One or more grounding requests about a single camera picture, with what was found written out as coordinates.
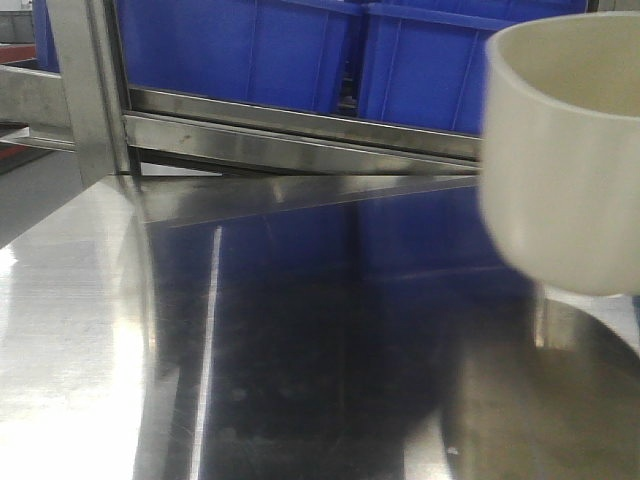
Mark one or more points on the left blue storage crate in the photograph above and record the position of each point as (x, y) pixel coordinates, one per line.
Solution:
(289, 54)

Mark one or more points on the blue storage crate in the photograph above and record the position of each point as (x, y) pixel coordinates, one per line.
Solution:
(424, 61)
(289, 54)

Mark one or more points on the right blue storage crate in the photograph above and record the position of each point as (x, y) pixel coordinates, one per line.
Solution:
(424, 61)

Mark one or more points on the stainless steel shelf frame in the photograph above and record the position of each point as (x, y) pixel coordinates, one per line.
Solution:
(89, 108)

